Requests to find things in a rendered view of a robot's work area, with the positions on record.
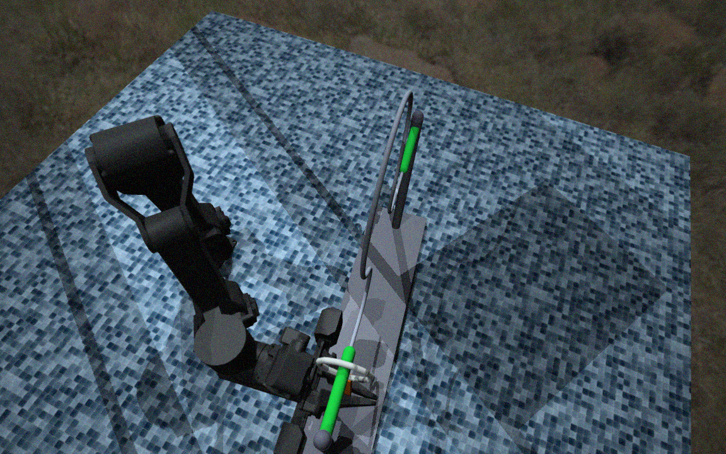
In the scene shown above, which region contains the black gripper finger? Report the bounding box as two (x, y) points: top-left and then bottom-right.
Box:
(313, 389), (376, 419)
(325, 352), (377, 400)

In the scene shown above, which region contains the white hoop with orange handle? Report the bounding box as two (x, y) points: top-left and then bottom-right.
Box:
(316, 358), (375, 395)

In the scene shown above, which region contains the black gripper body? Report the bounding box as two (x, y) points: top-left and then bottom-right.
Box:
(251, 308), (343, 454)

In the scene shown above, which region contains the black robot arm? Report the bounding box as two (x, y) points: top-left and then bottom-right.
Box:
(84, 115), (313, 399)

